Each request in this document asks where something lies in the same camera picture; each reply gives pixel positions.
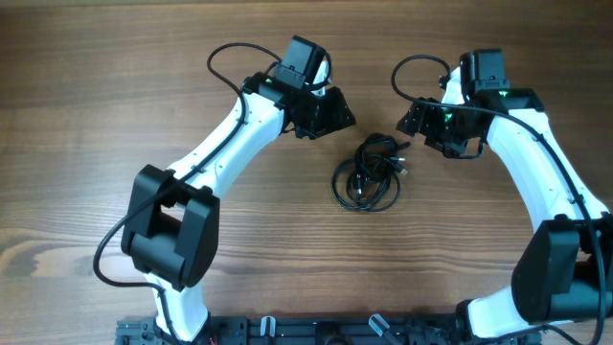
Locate thin black USB cable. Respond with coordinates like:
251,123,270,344
352,136,410,197

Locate thick black HDMI cable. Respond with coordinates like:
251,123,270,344
330,132,412,213

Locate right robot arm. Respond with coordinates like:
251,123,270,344
397,49,612,344

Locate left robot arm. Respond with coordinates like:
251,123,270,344
121,36,355,344

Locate right black camera cable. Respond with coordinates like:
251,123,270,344
390,53,608,345

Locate black camera cable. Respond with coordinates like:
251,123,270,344
92,41,284,345
390,53,608,345

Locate left black camera cable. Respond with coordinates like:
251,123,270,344
92,41,284,345

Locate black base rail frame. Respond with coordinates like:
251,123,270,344
114,313,542,345

